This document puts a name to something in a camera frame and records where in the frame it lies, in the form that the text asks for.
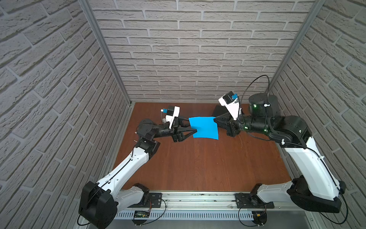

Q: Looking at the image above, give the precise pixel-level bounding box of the blue square paper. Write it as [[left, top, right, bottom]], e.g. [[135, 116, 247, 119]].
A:
[[189, 116, 219, 140]]

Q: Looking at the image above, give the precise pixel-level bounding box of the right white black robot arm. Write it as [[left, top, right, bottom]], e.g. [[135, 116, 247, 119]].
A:
[[214, 91, 347, 213]]

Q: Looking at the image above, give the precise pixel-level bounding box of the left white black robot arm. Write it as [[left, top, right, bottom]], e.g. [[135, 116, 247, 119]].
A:
[[79, 117, 197, 229]]

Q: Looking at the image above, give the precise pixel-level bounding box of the black plastic case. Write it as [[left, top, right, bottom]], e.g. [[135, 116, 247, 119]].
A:
[[212, 105, 228, 117]]

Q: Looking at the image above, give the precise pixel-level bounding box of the left small circuit board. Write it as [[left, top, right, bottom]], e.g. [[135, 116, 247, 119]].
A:
[[133, 210, 150, 219]]

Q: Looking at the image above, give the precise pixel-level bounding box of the right small connector board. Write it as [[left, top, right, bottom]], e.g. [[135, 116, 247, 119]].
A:
[[252, 211, 267, 226]]

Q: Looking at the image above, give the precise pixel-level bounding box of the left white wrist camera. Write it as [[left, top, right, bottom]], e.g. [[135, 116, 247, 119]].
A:
[[161, 106, 180, 129]]

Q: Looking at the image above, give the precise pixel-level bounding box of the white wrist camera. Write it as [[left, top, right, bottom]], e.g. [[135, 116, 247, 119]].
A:
[[218, 91, 242, 120], [161, 106, 180, 129]]

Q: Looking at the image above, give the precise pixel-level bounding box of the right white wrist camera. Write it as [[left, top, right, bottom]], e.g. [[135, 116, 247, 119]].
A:
[[218, 91, 242, 120]]

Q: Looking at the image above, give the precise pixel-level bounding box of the aluminium front rail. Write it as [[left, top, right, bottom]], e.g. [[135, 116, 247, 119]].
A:
[[82, 190, 316, 212]]

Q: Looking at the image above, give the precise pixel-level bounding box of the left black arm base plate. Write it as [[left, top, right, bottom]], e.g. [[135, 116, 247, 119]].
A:
[[129, 192, 162, 209]]

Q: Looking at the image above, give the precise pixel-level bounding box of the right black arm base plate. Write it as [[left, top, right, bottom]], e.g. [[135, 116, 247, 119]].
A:
[[234, 193, 275, 209]]

